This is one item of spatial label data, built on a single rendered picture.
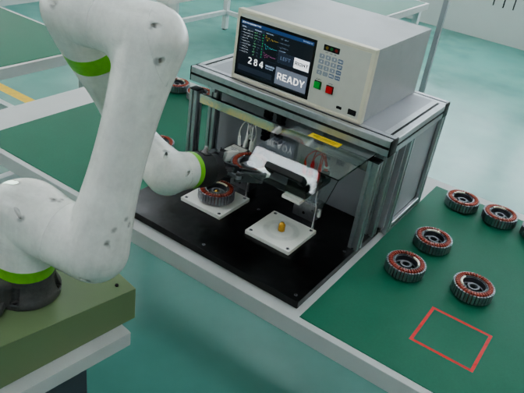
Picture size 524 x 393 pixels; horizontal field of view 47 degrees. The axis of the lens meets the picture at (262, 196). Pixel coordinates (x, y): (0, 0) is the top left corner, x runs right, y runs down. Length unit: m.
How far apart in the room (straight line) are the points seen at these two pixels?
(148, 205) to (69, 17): 0.82
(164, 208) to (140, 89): 0.79
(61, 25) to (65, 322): 0.59
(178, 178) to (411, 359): 0.68
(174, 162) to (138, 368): 1.15
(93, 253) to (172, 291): 1.58
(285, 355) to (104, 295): 1.23
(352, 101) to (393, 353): 0.65
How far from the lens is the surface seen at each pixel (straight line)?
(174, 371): 2.36
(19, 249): 1.24
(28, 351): 1.31
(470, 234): 2.02
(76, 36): 1.13
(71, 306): 1.34
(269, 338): 2.52
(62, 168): 2.03
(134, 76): 1.04
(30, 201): 1.20
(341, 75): 1.63
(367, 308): 1.58
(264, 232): 1.71
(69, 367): 1.36
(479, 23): 8.06
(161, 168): 1.38
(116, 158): 1.08
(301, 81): 1.70
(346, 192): 1.87
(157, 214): 1.76
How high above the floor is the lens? 1.73
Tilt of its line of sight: 30 degrees down
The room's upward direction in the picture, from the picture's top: 9 degrees clockwise
